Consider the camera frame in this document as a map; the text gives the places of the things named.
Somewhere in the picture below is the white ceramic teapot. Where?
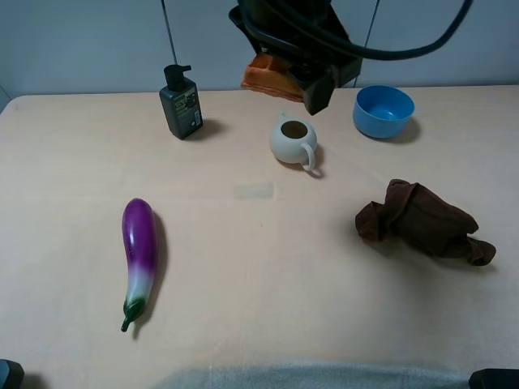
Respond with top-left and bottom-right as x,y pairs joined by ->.
269,113 -> 318,172

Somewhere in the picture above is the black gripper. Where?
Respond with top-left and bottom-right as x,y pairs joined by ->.
229,1 -> 362,115

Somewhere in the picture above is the purple toy eggplant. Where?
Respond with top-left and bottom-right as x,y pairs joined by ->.
121,198 -> 158,332

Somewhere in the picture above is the dark soap dispenser bottle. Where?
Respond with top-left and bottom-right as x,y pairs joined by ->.
159,64 -> 203,139

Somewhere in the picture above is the blue plastic bowl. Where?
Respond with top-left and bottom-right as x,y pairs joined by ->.
353,85 -> 415,139

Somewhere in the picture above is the orange toy waffle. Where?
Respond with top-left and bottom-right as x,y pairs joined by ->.
241,53 -> 303,103

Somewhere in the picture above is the brown crumpled cloth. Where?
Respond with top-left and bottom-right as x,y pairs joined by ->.
355,179 -> 496,267

